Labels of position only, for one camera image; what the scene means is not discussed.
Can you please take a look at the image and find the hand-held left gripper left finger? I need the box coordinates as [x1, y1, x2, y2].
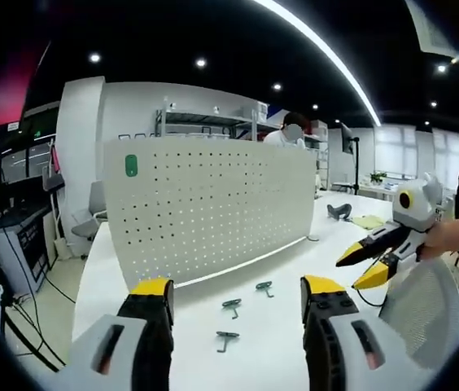
[56, 278, 176, 391]

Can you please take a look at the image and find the person's right hand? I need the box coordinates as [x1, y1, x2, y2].
[418, 217, 459, 262]

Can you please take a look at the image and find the grey office chair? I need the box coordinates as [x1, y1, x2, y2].
[70, 181, 109, 258]

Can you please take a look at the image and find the black workbench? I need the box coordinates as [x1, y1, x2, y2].
[0, 174, 58, 297]

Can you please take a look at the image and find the white stand with grey tablet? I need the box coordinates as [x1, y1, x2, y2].
[43, 138, 68, 261]

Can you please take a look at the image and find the grey mesh chair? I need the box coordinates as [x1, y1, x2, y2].
[378, 256, 459, 370]

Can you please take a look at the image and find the ceiling air vent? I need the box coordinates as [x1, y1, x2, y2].
[406, 0, 458, 58]

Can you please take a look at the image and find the group of ceiling spotlights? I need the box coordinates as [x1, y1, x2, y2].
[89, 52, 459, 127]

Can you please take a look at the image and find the dark grey curved headset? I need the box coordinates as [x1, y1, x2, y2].
[326, 203, 353, 222]

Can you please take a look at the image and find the long ceiling light strip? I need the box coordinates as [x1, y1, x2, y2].
[253, 0, 383, 125]

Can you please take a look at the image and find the white perforated mounting plate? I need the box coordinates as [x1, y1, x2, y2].
[103, 136, 321, 291]

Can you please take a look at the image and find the black monitor on stand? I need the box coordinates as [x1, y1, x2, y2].
[339, 121, 361, 196]

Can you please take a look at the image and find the green hook assembly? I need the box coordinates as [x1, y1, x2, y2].
[215, 330, 241, 354]
[255, 280, 275, 299]
[221, 298, 243, 321]
[125, 153, 140, 178]

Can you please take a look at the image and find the pale yellow cloth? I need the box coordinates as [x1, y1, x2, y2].
[351, 214, 384, 231]

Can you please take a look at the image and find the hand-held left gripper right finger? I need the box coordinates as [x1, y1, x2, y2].
[299, 275, 438, 391]

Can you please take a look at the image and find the metal storage rack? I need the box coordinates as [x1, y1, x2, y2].
[155, 108, 265, 142]

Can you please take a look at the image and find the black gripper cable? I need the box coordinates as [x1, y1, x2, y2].
[356, 280, 388, 308]

